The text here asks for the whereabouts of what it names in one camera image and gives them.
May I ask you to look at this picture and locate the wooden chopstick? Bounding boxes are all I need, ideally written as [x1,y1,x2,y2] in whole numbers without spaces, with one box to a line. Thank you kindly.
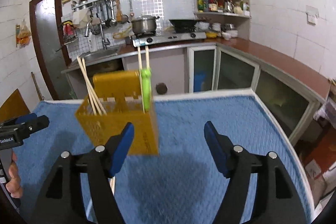
[109,177,116,194]
[145,46,150,70]
[82,59,107,115]
[77,56,97,115]
[77,57,103,115]
[137,47,145,112]

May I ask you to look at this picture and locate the green handled fork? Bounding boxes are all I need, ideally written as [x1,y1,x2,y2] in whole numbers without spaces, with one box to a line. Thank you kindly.
[140,68,151,111]

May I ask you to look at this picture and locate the steel kitchen sink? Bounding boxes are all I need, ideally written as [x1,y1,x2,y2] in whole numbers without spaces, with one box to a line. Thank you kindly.
[80,47,120,62]

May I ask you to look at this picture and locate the person's left hand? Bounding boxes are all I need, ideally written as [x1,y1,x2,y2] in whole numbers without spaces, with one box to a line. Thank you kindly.
[6,152,23,198]

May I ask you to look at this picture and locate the wooden board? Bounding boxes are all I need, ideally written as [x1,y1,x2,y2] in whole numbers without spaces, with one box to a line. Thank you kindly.
[0,89,30,122]

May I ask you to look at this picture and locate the hanging orange bag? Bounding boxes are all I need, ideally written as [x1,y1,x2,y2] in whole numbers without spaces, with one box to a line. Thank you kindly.
[15,20,31,48]

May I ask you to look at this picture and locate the blue textured table cloth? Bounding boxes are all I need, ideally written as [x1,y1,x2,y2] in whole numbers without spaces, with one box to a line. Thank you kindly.
[15,96,314,223]

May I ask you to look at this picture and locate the yellow perforated utensil holder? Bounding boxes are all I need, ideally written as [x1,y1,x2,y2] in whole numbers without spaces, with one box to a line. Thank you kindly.
[75,71,159,155]

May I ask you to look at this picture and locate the brown framed glass door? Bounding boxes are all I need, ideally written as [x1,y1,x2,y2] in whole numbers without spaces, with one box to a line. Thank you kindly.
[29,0,72,100]

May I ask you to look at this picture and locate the chrome faucet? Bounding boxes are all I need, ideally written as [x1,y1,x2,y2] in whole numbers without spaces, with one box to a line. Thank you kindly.
[84,17,110,52]

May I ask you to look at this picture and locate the steel gas stove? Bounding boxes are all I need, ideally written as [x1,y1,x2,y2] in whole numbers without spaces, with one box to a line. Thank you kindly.
[131,31,206,48]

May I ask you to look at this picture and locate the counter cabinets glass doors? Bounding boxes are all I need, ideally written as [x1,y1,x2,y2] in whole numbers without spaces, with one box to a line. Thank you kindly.
[187,45,322,145]

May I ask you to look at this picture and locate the steel cooking pot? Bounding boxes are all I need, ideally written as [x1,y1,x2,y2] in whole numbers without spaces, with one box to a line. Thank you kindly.
[131,15,160,35]

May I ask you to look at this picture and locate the white stacked bowls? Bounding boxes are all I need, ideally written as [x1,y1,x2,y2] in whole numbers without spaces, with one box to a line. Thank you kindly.
[222,30,238,40]

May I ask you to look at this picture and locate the black wok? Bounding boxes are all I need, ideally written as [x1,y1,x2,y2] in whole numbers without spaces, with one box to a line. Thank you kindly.
[169,19,202,32]

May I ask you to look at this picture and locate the wall utensil rack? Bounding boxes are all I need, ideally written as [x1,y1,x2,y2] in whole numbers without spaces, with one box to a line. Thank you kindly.
[71,0,129,28]

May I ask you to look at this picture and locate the white wall socket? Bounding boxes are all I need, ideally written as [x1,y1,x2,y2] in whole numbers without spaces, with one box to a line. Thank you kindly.
[306,5,319,25]

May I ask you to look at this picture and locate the corner wall shelf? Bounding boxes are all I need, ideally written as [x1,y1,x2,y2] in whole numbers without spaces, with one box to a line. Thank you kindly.
[194,0,251,40]

